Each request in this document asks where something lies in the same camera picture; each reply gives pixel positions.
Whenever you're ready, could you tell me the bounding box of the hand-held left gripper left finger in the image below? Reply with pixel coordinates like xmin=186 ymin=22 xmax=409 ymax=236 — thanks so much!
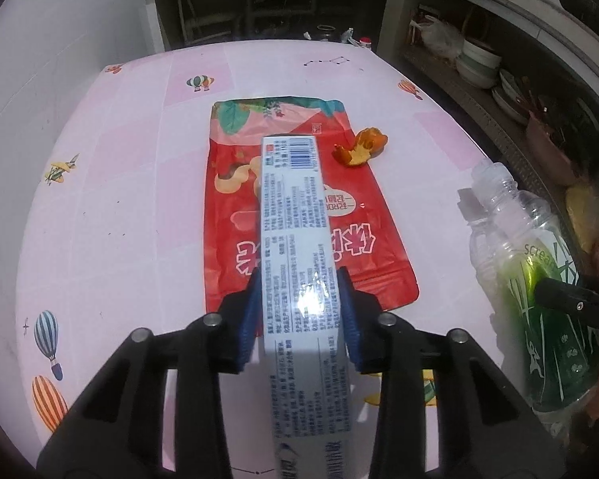
xmin=37 ymin=267 xmax=264 ymax=479

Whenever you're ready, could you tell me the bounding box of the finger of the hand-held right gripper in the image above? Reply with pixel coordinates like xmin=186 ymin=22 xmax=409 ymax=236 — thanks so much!
xmin=534 ymin=276 xmax=599 ymax=346

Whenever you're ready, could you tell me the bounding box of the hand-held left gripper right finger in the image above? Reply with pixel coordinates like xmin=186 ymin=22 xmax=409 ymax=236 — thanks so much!
xmin=335 ymin=267 xmax=566 ymax=479

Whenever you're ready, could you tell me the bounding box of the green plastic bottle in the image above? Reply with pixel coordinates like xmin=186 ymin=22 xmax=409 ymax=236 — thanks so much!
xmin=456 ymin=162 xmax=599 ymax=414

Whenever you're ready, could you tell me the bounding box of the blue and white toothpaste box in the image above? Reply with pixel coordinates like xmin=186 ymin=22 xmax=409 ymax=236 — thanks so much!
xmin=257 ymin=134 xmax=376 ymax=479

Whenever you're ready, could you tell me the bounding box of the red snack bag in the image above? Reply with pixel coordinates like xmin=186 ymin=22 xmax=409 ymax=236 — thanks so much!
xmin=204 ymin=96 xmax=420 ymax=313

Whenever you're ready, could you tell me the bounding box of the pink printed tablecloth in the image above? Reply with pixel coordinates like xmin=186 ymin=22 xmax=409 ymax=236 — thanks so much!
xmin=0 ymin=40 xmax=570 ymax=479

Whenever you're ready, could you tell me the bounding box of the orange peel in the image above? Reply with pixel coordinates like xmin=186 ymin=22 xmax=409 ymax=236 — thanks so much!
xmin=332 ymin=129 xmax=389 ymax=166

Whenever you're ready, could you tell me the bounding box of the stack of plates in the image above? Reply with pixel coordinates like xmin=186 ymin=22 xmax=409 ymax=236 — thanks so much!
xmin=492 ymin=69 xmax=531 ymax=125

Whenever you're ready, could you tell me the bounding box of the stack of white bowls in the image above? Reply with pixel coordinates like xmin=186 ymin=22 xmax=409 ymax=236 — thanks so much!
xmin=455 ymin=39 xmax=503 ymax=89

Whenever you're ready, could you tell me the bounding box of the white plastic bag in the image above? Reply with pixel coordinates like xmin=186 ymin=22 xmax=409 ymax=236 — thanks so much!
xmin=418 ymin=15 xmax=465 ymax=59

